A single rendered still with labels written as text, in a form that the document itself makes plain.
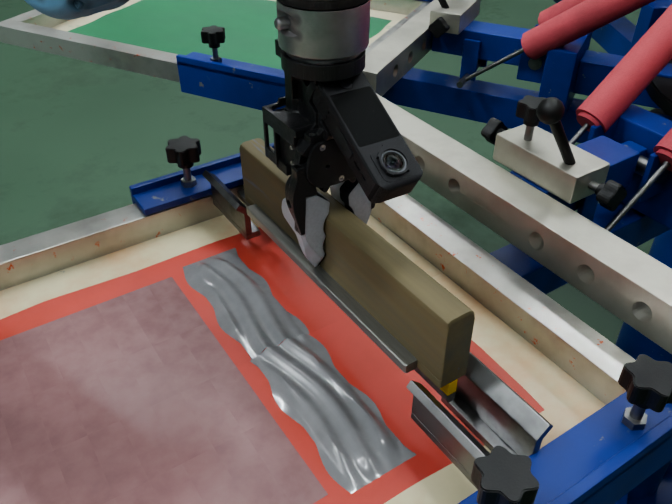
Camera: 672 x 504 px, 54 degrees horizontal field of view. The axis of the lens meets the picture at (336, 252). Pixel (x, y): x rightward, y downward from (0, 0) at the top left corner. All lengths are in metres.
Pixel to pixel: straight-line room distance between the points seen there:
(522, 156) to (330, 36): 0.35
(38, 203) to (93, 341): 2.17
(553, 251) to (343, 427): 0.30
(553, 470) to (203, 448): 0.30
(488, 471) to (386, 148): 0.25
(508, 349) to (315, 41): 0.37
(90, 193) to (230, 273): 2.12
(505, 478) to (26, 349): 0.50
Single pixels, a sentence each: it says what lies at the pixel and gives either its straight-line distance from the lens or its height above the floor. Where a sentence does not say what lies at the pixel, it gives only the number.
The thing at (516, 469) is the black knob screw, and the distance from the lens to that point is 0.49.
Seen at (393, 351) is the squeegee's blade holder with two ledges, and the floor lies 1.03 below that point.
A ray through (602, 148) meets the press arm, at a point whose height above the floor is 1.04.
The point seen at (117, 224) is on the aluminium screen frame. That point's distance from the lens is 0.84.
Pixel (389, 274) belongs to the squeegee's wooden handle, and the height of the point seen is 1.10.
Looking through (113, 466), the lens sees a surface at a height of 0.95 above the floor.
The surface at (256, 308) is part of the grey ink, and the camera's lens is 0.73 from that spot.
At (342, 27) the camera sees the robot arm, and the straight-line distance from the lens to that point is 0.53.
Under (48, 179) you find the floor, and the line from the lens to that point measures 3.04.
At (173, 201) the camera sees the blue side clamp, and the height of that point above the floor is 1.00.
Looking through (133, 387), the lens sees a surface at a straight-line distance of 0.68.
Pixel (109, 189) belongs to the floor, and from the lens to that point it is 2.88.
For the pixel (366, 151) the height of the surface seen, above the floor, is 1.20.
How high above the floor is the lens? 1.45
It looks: 38 degrees down
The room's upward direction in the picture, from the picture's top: straight up
